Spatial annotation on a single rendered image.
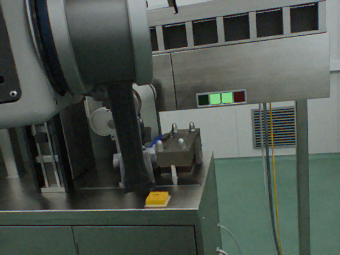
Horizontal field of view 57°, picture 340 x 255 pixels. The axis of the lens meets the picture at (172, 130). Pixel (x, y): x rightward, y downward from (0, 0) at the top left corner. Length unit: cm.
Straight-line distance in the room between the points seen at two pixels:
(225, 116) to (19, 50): 379
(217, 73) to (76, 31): 134
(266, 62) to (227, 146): 261
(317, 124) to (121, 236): 324
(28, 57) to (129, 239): 106
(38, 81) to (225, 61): 136
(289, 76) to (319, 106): 250
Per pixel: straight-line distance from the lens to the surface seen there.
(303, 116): 182
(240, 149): 411
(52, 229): 141
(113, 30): 28
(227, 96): 160
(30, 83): 28
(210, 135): 408
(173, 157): 132
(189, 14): 162
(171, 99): 164
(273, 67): 160
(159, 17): 165
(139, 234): 125
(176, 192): 125
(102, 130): 144
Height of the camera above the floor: 141
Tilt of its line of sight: 13 degrees down
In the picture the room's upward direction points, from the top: 7 degrees counter-clockwise
